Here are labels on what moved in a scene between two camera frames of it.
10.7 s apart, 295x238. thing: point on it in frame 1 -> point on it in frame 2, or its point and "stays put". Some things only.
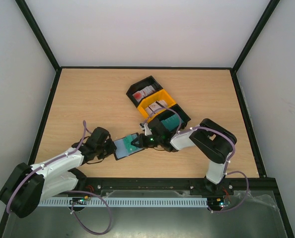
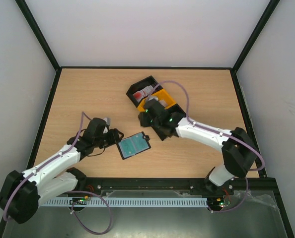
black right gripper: [141, 141] -> [148, 105]
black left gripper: [112, 148] -> [114, 138]
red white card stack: [139, 94] stays put
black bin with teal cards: [171, 122] stays put
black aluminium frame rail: [265, 185] stays put
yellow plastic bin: [159, 101] stays put
